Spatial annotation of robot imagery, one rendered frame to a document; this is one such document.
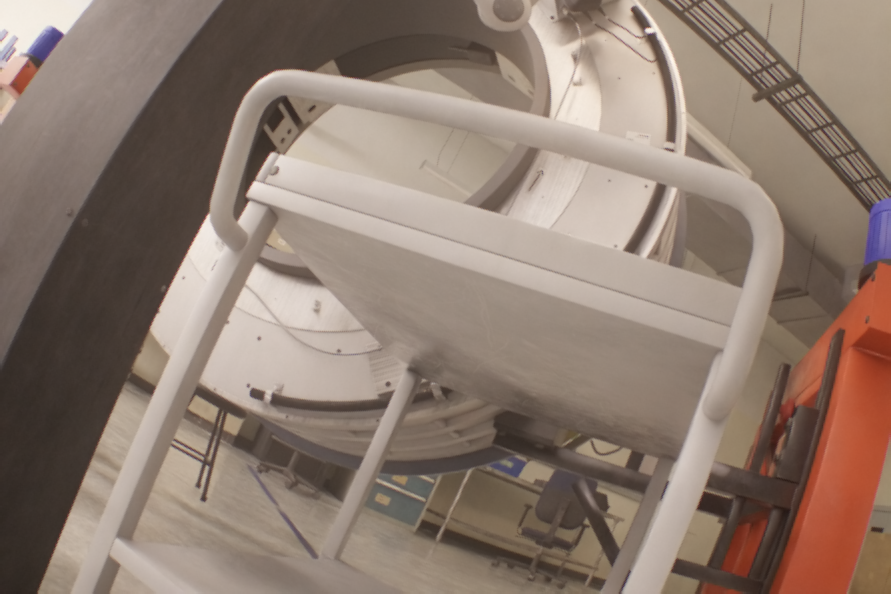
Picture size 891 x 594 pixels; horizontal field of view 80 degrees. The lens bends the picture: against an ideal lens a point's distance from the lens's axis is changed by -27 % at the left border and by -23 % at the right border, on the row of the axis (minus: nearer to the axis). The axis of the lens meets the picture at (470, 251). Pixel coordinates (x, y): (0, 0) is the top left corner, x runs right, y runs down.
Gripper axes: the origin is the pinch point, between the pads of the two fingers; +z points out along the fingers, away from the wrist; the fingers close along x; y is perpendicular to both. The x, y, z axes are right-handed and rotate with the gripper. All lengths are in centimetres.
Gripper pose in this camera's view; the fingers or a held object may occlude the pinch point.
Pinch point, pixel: (567, 12)
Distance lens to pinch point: 155.1
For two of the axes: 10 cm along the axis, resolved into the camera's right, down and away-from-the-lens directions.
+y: 3.6, 9.0, -2.5
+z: -2.1, 3.4, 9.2
